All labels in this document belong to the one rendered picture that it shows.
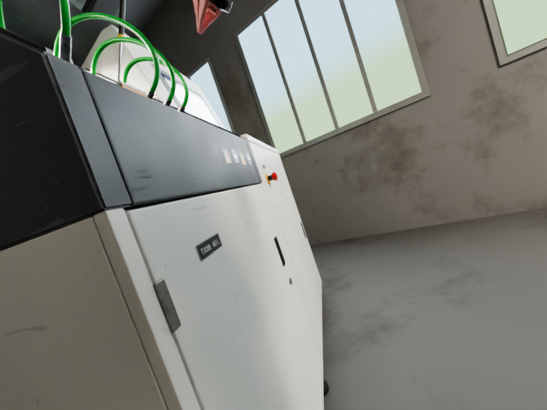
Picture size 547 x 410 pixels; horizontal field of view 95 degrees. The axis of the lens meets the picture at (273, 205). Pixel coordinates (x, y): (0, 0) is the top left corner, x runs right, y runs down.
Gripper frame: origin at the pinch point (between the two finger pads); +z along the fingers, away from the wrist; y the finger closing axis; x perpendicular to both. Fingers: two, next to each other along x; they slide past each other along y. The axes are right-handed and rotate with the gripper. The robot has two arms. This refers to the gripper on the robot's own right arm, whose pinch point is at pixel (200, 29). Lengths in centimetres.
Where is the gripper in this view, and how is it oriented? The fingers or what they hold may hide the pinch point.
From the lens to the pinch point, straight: 84.0
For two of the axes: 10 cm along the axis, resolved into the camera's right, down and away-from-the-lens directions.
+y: -8.3, -5.1, 2.4
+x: -3.9, 2.1, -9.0
